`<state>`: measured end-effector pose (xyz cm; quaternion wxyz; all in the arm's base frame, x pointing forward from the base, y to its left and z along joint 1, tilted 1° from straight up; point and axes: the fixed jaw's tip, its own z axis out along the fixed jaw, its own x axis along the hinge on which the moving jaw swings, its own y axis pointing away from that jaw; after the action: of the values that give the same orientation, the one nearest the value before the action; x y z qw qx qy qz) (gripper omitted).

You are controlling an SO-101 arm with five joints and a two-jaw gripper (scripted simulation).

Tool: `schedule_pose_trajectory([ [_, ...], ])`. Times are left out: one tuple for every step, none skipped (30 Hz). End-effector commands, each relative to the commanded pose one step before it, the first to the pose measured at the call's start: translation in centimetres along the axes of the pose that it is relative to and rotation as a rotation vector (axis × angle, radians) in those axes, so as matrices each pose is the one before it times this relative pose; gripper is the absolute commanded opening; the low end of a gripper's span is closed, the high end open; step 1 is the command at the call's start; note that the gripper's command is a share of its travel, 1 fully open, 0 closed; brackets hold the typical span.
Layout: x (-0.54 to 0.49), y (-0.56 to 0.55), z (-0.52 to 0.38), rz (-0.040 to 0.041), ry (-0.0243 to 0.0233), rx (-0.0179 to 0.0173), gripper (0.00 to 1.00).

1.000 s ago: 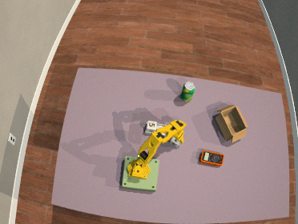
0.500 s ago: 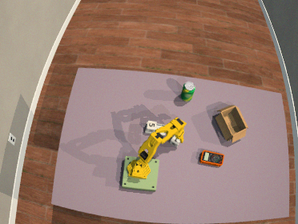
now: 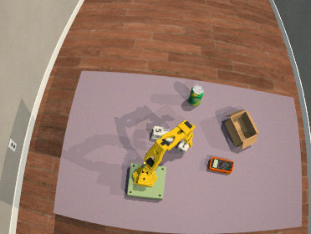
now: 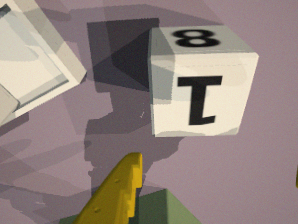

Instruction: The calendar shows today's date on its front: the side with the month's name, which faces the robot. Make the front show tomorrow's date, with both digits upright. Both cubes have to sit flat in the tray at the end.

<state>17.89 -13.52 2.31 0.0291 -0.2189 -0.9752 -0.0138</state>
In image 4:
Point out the white number cube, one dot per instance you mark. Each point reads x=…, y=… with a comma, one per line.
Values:
x=7, y=104
x=199, y=80

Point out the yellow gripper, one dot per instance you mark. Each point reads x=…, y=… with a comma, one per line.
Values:
x=114, y=200

